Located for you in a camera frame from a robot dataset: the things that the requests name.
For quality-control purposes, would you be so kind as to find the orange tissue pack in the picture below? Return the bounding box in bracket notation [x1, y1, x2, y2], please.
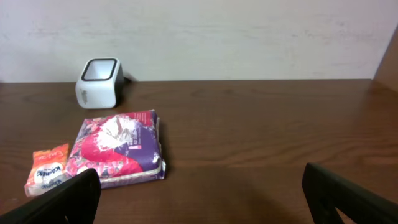
[24, 144, 70, 197]

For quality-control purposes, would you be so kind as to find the white barcode scanner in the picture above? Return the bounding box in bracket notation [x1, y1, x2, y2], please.
[75, 58, 124, 109]

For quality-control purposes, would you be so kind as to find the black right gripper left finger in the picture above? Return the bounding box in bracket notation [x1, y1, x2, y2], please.
[1, 169, 101, 224]

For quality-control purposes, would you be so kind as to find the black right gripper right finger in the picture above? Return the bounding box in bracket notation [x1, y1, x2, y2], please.
[302, 162, 397, 224]

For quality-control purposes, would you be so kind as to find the purple red pad package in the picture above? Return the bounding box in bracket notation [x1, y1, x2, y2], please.
[65, 110, 166, 189]

